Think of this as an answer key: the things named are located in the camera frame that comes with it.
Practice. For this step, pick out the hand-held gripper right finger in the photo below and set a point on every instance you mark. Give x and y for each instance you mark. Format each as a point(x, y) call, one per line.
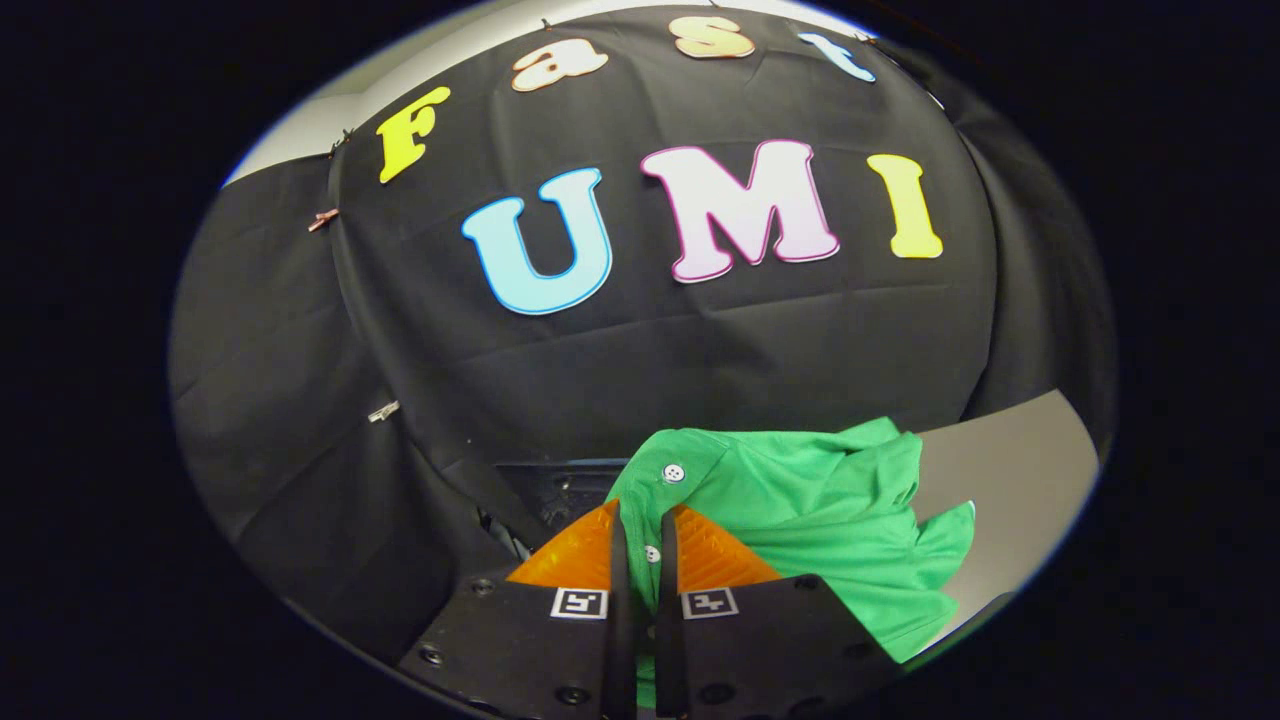
point(668, 620)

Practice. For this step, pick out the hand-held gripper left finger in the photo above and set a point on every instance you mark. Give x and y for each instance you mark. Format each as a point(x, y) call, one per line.
point(622, 600)

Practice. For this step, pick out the dark grey washing machine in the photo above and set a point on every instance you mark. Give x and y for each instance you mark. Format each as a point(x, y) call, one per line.
point(560, 490)

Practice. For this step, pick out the green polo shirt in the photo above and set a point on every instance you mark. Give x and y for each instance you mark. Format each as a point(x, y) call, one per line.
point(820, 510)

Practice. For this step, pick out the black backdrop cloth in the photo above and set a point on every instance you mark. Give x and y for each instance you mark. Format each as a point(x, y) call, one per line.
point(650, 350)

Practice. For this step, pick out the silver clip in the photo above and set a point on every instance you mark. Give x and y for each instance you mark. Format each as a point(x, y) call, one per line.
point(383, 411)

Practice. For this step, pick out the red clip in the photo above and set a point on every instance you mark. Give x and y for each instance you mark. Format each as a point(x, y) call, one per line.
point(322, 218)

